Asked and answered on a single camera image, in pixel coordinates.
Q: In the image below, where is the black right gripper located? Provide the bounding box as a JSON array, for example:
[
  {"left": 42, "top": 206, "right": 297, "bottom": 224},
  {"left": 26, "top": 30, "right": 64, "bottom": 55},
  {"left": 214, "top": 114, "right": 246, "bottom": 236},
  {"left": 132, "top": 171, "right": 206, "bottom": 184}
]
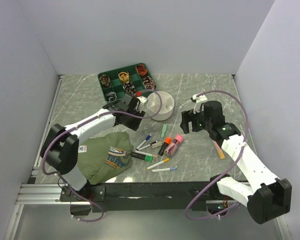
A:
[{"left": 179, "top": 107, "right": 212, "bottom": 134}]

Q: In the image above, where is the white round pen holder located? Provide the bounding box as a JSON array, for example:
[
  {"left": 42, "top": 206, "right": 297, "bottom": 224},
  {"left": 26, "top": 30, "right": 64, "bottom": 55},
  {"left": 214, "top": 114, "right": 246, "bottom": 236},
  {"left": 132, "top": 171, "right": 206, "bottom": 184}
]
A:
[{"left": 146, "top": 91, "right": 175, "bottom": 121}]

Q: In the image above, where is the white marker blue cap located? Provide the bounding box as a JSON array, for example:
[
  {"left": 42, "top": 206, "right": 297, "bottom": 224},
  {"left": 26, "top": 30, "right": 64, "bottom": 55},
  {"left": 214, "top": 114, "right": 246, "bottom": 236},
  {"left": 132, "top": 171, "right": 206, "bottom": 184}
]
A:
[{"left": 136, "top": 134, "right": 152, "bottom": 150}]

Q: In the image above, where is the white marker black cap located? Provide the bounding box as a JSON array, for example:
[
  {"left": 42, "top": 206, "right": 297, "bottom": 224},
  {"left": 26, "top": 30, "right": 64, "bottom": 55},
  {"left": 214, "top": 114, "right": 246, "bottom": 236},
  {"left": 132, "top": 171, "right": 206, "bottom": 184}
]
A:
[{"left": 136, "top": 140, "right": 158, "bottom": 151}]

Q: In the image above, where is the black marker green cap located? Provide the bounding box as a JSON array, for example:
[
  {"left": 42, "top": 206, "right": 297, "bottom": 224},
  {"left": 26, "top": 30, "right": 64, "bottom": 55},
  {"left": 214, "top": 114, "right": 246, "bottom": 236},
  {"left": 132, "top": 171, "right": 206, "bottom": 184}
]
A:
[{"left": 130, "top": 152, "right": 153, "bottom": 162}]

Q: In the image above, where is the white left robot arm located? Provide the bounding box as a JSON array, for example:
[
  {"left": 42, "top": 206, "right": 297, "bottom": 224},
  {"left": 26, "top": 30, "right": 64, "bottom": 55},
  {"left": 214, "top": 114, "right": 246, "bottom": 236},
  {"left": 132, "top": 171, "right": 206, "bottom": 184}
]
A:
[{"left": 40, "top": 93, "right": 147, "bottom": 201}]

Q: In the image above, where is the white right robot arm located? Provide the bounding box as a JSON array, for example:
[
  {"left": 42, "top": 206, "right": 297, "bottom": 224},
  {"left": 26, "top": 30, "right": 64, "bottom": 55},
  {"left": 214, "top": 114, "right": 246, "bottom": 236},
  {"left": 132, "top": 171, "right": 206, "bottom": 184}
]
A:
[{"left": 180, "top": 100, "right": 292, "bottom": 224}]

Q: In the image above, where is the grey rolled sock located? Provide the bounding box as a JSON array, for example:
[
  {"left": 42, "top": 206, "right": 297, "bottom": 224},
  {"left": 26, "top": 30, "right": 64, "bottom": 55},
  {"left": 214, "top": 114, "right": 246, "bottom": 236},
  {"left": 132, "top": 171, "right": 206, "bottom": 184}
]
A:
[{"left": 104, "top": 91, "right": 118, "bottom": 103}]

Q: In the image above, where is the dark floral rolled sock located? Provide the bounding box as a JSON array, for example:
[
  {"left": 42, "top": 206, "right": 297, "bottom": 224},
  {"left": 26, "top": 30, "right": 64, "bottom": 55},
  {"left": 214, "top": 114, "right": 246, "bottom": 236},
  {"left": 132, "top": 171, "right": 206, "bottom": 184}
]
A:
[{"left": 122, "top": 82, "right": 136, "bottom": 95}]

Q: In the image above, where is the black marker orange cap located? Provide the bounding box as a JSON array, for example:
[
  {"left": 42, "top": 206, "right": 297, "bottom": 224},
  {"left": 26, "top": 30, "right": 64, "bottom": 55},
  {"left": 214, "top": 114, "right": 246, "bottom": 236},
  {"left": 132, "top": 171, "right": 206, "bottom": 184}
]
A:
[{"left": 158, "top": 137, "right": 172, "bottom": 156}]

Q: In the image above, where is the green divided organizer tray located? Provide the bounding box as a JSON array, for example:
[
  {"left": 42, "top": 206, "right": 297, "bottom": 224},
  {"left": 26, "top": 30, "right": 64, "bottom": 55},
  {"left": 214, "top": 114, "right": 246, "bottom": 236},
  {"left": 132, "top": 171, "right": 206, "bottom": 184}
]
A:
[{"left": 97, "top": 63, "right": 156, "bottom": 100}]

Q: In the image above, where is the pink capped pencil tube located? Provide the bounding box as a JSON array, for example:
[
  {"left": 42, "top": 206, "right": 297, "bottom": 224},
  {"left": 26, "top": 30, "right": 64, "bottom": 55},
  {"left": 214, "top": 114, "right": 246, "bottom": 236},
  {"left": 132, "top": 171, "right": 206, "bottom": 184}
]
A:
[{"left": 164, "top": 134, "right": 184, "bottom": 157}]

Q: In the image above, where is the yellow patterned rolled sock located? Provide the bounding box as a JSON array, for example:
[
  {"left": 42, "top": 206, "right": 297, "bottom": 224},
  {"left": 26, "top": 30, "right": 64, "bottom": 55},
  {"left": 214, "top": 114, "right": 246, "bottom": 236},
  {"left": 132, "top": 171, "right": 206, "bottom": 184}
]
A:
[{"left": 118, "top": 71, "right": 130, "bottom": 84}]

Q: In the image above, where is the pink patterned rolled sock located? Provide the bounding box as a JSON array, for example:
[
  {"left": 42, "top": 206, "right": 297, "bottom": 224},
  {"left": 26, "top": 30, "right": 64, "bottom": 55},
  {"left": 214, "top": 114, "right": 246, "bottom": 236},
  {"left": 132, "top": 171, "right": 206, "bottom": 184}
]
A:
[{"left": 142, "top": 76, "right": 156, "bottom": 90}]

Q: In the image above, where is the beige eraser block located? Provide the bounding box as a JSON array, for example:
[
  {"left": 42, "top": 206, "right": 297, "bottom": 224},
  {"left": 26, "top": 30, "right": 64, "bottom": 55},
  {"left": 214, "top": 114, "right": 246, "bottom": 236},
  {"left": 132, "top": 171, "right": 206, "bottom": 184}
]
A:
[{"left": 151, "top": 141, "right": 163, "bottom": 149}]

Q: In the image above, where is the brown patterned rolled sock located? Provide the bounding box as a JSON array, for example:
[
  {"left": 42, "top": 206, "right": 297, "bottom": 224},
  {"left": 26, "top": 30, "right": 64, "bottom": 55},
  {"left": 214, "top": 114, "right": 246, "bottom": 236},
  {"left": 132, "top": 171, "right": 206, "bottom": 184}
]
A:
[{"left": 99, "top": 74, "right": 112, "bottom": 88}]

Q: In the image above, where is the white pen yellow cap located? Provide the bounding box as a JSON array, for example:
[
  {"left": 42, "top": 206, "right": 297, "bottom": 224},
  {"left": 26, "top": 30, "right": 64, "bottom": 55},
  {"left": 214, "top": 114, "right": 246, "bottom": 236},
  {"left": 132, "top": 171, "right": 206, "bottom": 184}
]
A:
[{"left": 146, "top": 158, "right": 170, "bottom": 171}]

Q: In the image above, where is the orange black rolled sock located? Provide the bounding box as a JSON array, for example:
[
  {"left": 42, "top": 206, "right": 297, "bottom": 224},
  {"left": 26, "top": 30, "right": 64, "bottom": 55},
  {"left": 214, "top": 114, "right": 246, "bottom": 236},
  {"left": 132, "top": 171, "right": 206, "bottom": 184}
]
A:
[{"left": 135, "top": 64, "right": 148, "bottom": 78}]

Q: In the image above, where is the pink orange highlighter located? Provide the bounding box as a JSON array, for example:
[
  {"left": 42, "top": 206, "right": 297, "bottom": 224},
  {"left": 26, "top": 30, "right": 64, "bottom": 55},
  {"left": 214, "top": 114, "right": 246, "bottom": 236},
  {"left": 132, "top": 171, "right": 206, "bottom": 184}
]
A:
[{"left": 212, "top": 140, "right": 226, "bottom": 160}]

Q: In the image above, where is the white pen brown cap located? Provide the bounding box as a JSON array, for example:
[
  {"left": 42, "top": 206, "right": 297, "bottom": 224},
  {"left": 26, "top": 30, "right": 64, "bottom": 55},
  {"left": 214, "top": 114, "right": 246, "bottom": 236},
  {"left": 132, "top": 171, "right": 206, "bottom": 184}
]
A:
[{"left": 134, "top": 150, "right": 158, "bottom": 158}]

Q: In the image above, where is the white pen light blue cap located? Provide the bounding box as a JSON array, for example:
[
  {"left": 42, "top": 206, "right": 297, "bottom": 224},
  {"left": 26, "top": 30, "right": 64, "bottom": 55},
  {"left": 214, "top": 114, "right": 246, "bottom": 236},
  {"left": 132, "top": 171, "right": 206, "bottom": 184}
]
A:
[{"left": 151, "top": 166, "right": 177, "bottom": 173}]

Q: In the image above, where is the green folded t-shirt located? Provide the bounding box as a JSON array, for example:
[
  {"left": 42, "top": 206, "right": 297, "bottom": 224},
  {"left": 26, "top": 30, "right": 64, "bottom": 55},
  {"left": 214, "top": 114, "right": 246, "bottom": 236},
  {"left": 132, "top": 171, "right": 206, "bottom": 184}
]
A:
[{"left": 77, "top": 132, "right": 134, "bottom": 185}]

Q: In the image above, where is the black front base bar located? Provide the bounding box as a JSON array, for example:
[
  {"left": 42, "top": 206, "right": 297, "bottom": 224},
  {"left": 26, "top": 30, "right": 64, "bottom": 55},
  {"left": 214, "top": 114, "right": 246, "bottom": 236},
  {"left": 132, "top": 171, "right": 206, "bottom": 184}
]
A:
[{"left": 59, "top": 181, "right": 241, "bottom": 213}]

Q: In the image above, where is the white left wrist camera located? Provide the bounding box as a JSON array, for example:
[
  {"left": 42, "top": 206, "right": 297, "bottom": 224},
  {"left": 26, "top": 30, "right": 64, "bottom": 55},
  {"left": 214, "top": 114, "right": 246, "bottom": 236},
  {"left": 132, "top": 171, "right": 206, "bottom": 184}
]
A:
[{"left": 135, "top": 91, "right": 148, "bottom": 112}]

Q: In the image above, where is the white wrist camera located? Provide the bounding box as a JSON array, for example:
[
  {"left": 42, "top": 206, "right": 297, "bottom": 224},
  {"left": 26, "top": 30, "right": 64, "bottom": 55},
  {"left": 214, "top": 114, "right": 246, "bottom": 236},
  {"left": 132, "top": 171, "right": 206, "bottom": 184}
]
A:
[
  {"left": 135, "top": 91, "right": 148, "bottom": 112},
  {"left": 191, "top": 94, "right": 208, "bottom": 114}
]

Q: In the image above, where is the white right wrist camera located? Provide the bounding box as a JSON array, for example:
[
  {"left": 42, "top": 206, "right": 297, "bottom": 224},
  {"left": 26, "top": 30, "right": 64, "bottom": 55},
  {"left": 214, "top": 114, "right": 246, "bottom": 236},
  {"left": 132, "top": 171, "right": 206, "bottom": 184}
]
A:
[{"left": 191, "top": 94, "right": 208, "bottom": 114}]

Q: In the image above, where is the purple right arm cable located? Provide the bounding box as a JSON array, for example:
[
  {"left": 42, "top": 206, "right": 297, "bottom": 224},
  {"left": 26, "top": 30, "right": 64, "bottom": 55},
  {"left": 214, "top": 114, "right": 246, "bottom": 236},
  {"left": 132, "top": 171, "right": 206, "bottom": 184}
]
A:
[{"left": 184, "top": 90, "right": 249, "bottom": 221}]

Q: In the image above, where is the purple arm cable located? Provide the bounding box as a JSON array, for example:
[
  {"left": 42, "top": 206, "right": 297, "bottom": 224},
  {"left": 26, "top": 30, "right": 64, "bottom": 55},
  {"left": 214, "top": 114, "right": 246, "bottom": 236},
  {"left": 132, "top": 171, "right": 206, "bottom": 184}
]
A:
[
  {"left": 184, "top": 90, "right": 249, "bottom": 221},
  {"left": 41, "top": 89, "right": 163, "bottom": 223}
]

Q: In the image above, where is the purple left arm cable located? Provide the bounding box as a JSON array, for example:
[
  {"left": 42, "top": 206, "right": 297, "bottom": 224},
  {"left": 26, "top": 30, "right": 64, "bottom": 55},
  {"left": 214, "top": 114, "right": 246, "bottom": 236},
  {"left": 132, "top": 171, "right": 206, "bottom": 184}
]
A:
[{"left": 41, "top": 89, "right": 163, "bottom": 223}]

